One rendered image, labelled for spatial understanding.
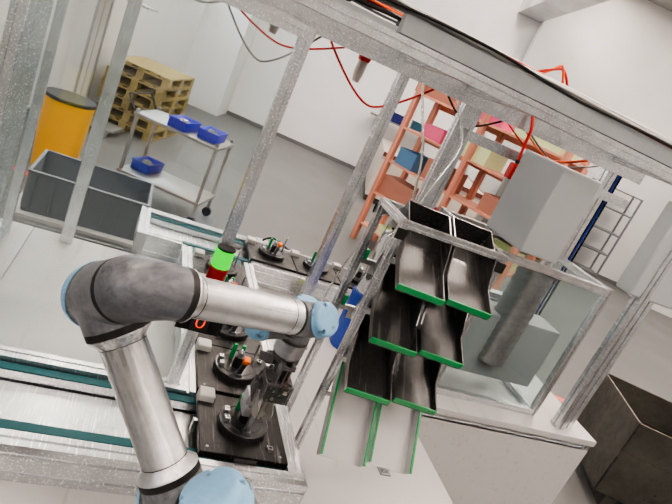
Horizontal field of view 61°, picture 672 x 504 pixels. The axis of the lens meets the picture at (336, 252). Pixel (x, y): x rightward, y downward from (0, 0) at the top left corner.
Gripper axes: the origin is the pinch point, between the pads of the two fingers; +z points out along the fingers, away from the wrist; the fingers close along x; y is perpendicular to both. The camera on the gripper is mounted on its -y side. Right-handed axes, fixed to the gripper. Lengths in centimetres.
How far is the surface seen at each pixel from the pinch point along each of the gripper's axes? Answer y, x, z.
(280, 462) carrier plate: 5.2, 9.8, 10.3
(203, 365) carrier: -31.5, -10.0, 10.2
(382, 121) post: -113, 43, -73
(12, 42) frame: -20, -76, -64
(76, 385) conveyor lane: -15.5, -43.5, 13.7
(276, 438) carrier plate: -3.9, 10.0, 10.2
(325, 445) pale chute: 0.5, 22.4, 6.2
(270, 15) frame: -20, -28, -90
